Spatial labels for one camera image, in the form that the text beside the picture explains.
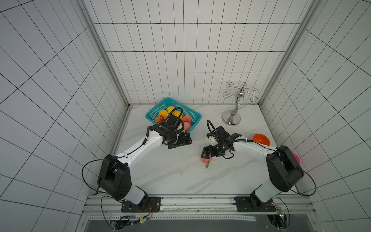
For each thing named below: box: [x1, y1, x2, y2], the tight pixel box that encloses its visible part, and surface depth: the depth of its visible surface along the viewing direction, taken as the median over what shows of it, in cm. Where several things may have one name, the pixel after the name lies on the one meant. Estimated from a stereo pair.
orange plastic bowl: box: [252, 133, 271, 147], surface depth 97 cm
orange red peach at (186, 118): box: [182, 115, 192, 124], surface depth 105 cm
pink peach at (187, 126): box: [183, 121, 192, 133], surface depth 99 cm
